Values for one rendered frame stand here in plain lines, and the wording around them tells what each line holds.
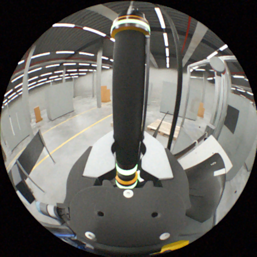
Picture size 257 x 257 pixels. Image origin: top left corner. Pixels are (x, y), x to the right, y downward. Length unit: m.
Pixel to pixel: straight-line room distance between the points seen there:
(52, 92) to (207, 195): 6.28
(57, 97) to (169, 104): 7.08
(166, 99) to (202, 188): 5.54
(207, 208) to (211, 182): 0.06
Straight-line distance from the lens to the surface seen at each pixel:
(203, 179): 0.21
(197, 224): 1.07
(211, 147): 0.52
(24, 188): 0.72
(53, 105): 6.20
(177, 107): 0.15
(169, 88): 5.60
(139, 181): 0.20
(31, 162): 1.97
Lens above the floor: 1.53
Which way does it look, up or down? 28 degrees down
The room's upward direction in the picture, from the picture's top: 2 degrees clockwise
